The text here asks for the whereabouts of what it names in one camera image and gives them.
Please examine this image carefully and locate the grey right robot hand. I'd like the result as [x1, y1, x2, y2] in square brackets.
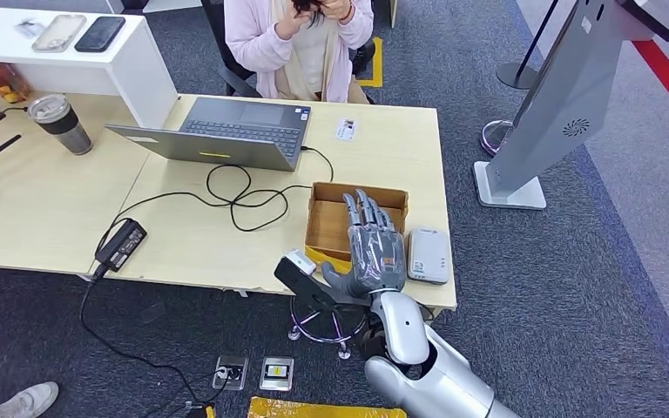
[321, 189, 408, 300]

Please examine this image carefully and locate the steel floor socket plate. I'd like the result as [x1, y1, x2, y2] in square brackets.
[212, 354, 250, 392]

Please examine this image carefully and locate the steel tumbler with lid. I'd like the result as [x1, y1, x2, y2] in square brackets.
[26, 93, 94, 156]

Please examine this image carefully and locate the chrome stool base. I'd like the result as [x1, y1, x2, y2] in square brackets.
[287, 293, 370, 361]

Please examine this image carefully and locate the person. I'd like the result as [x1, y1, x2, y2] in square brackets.
[223, 0, 375, 105]

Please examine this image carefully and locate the black office chair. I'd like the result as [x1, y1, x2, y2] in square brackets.
[201, 0, 377, 98]

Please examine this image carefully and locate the black mains cable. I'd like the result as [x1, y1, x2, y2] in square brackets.
[79, 262, 232, 408]

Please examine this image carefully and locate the black smartphone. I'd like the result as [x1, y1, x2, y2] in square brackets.
[73, 15, 126, 54]

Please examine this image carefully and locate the person's hand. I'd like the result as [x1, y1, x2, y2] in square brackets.
[320, 0, 354, 24]
[275, 5, 313, 42]

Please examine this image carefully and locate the black laptop charger cable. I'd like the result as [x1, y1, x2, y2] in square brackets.
[94, 146, 335, 255]

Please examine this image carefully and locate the clear phone case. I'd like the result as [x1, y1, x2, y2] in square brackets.
[30, 13, 87, 54]

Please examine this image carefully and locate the white sneaker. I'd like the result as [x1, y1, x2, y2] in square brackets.
[0, 381, 60, 418]

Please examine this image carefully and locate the orange snack bag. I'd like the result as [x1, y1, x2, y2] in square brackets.
[0, 60, 32, 104]

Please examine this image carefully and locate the person's right hand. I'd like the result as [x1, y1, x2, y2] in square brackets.
[275, 5, 313, 42]

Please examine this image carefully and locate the yellow floor tape square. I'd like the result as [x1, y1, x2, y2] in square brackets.
[247, 396, 408, 418]

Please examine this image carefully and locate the black stanchion post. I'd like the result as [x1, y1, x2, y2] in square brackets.
[496, 0, 562, 91]

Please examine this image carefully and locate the grey laptop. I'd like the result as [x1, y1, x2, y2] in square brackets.
[105, 96, 314, 173]

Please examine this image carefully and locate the steel floor socket yellow label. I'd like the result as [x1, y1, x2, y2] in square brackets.
[259, 356, 295, 394]

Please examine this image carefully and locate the person's left hand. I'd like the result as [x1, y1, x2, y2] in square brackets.
[320, 0, 354, 24]

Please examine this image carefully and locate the white desk riser shelf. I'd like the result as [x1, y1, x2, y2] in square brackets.
[0, 5, 179, 129]

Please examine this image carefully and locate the small clear wrapper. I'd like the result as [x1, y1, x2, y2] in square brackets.
[14, 17, 44, 39]

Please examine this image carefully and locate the black laptop power adapter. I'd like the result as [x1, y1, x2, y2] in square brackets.
[94, 218, 149, 273]

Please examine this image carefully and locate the chrome round stanchion base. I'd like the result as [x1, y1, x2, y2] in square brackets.
[480, 119, 515, 157]

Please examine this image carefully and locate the silver kiosk stand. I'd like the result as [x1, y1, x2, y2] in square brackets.
[472, 0, 669, 212]

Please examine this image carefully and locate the white ID card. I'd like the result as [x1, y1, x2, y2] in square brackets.
[334, 118, 357, 143]

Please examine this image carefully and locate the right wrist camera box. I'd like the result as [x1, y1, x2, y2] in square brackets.
[274, 249, 370, 315]

